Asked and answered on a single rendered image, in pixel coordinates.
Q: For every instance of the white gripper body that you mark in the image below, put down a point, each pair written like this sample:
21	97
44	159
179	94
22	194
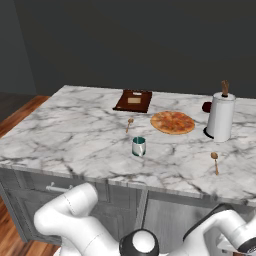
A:
225	242

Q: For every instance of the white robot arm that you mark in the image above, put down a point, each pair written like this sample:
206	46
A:
76	220

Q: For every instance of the round pizza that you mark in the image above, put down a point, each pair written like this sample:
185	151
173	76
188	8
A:
172	122

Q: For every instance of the brown wooden cutting board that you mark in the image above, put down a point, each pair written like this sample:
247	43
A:
133	100

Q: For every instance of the grey drawer front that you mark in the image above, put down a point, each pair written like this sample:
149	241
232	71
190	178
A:
36	184

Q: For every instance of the plain grey cupboard door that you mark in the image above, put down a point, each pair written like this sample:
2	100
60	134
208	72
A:
170	216

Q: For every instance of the small wooden spoon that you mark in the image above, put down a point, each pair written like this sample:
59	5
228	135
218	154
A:
215	159
129	123

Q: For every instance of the white paper towel holder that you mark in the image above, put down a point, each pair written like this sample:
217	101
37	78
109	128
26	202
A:
220	116

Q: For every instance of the white and teal mug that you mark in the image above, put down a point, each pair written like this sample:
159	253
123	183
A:
138	147

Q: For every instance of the dark red round object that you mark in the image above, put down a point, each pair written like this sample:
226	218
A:
206	107

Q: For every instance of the grey panelled cupboard door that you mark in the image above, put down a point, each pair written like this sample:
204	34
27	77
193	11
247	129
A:
23	213

